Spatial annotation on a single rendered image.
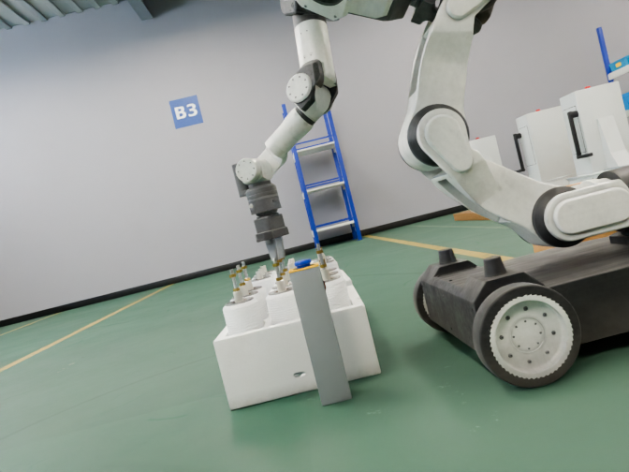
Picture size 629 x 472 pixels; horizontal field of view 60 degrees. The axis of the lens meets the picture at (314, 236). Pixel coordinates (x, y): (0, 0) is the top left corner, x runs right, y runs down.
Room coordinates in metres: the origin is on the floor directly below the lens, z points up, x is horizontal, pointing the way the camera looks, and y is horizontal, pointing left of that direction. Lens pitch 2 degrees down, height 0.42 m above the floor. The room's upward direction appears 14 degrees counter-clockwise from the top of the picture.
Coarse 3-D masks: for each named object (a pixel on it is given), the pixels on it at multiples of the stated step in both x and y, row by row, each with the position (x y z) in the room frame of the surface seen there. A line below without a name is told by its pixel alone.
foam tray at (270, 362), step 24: (336, 312) 1.34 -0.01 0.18; (360, 312) 1.34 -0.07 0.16; (240, 336) 1.35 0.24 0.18; (264, 336) 1.35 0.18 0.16; (288, 336) 1.35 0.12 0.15; (360, 336) 1.34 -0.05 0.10; (240, 360) 1.35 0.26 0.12; (264, 360) 1.35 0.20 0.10; (288, 360) 1.35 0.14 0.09; (360, 360) 1.34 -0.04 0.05; (240, 384) 1.35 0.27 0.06; (264, 384) 1.35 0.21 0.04; (288, 384) 1.35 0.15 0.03; (312, 384) 1.34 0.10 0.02
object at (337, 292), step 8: (336, 280) 1.39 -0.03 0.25; (344, 280) 1.41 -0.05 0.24; (328, 288) 1.37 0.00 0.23; (336, 288) 1.38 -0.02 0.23; (344, 288) 1.40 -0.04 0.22; (328, 296) 1.38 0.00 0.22; (336, 296) 1.38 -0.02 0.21; (344, 296) 1.39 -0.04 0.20; (336, 304) 1.37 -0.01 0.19; (344, 304) 1.38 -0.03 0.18
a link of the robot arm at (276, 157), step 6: (270, 138) 1.49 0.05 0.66; (270, 144) 1.48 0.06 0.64; (270, 150) 1.48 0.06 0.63; (276, 150) 1.48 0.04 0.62; (282, 150) 1.48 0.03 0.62; (258, 156) 1.57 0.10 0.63; (264, 156) 1.57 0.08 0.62; (270, 156) 1.56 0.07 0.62; (276, 156) 1.54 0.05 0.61; (282, 156) 1.50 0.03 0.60; (270, 162) 1.56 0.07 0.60; (276, 162) 1.55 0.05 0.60; (282, 162) 1.54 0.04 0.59; (276, 168) 1.56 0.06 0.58
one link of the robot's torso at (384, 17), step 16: (304, 0) 1.34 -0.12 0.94; (352, 0) 1.30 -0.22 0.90; (368, 0) 1.28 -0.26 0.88; (384, 0) 1.26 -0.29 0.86; (400, 0) 1.27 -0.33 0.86; (416, 0) 1.30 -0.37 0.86; (336, 16) 1.36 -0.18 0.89; (368, 16) 1.34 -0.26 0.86; (384, 16) 1.34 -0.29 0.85; (400, 16) 1.36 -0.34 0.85
